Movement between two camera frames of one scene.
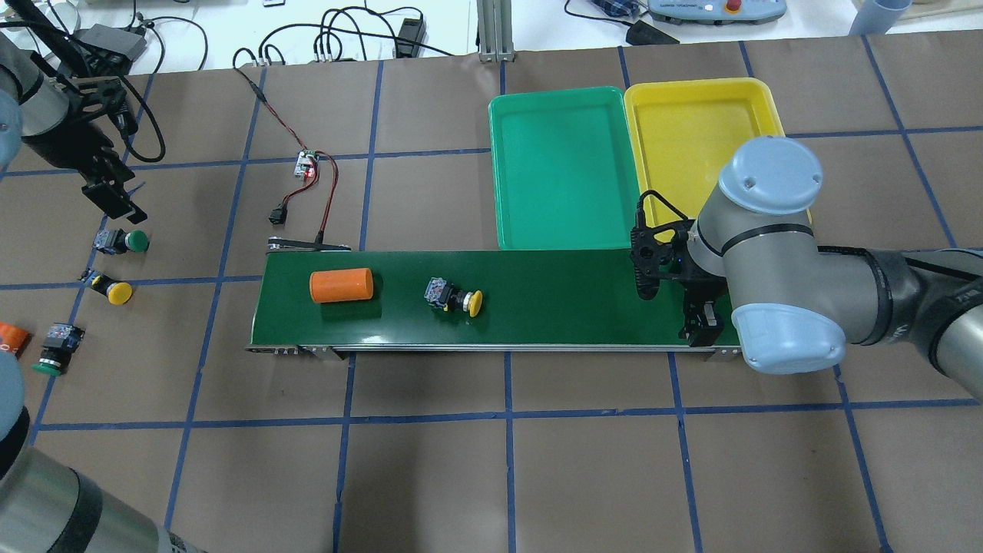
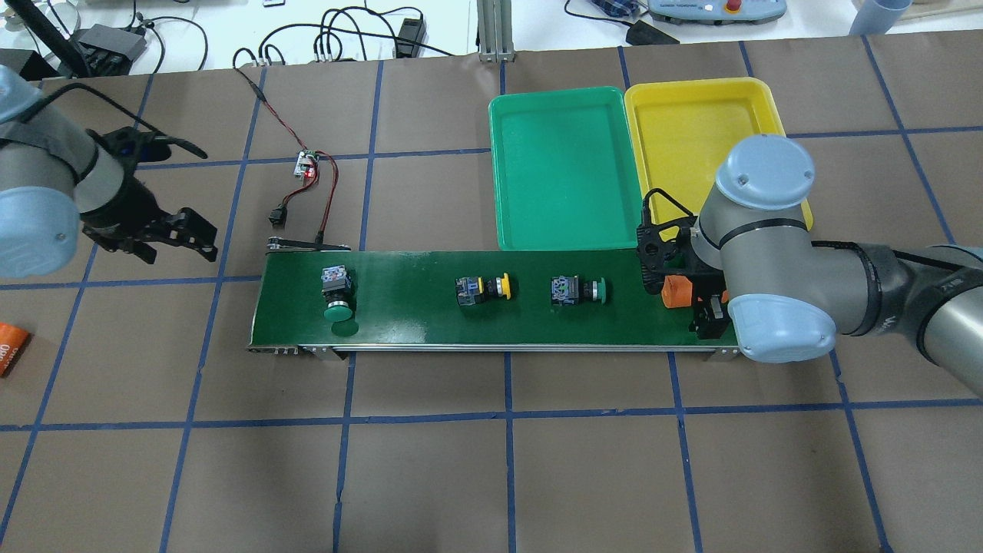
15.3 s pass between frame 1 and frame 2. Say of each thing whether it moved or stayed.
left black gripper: moved
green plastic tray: stayed
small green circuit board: stayed
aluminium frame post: stayed
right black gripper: stayed
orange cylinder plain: moved
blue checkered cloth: stayed
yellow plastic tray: stayed
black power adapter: stayed
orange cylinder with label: stayed
